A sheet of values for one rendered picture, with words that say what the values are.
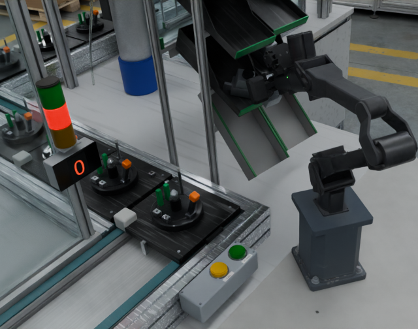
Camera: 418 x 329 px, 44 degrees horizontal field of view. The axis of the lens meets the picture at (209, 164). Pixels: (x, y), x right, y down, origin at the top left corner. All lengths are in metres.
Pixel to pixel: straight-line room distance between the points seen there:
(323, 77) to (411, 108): 2.75
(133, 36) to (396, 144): 1.40
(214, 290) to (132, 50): 1.21
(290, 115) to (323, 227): 0.51
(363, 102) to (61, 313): 0.83
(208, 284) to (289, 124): 0.60
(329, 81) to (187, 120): 1.01
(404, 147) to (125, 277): 0.74
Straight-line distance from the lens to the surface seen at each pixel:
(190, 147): 1.84
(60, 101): 1.15
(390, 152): 0.94
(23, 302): 1.33
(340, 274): 1.34
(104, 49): 2.61
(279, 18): 1.45
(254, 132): 1.51
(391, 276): 1.40
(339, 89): 1.04
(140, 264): 1.36
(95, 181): 1.53
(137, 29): 2.13
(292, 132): 1.60
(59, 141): 1.20
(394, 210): 1.58
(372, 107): 0.97
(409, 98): 3.94
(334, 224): 1.21
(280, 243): 1.45
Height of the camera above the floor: 1.88
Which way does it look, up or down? 36 degrees down
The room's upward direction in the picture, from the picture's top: 6 degrees counter-clockwise
